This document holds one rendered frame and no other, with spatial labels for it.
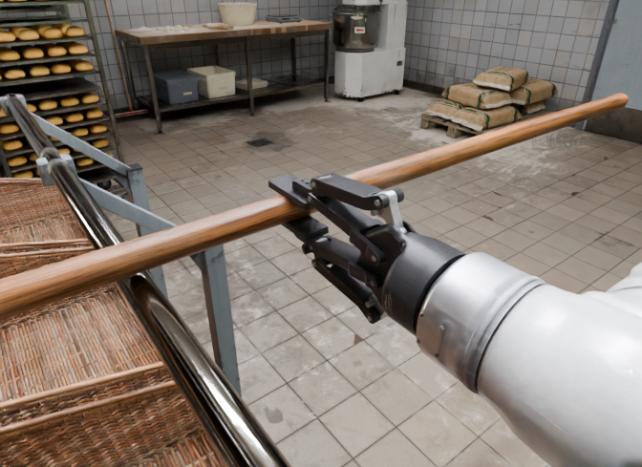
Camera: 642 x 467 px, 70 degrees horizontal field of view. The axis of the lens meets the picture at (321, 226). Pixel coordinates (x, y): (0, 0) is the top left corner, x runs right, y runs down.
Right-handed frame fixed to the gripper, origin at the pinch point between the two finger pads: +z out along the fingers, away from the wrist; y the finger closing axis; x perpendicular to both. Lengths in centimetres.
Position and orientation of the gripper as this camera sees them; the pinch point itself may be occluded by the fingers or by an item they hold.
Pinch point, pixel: (297, 206)
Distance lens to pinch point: 49.4
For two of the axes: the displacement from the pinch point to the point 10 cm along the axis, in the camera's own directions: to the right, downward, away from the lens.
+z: -6.1, -3.8, 6.9
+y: 0.0, 8.7, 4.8
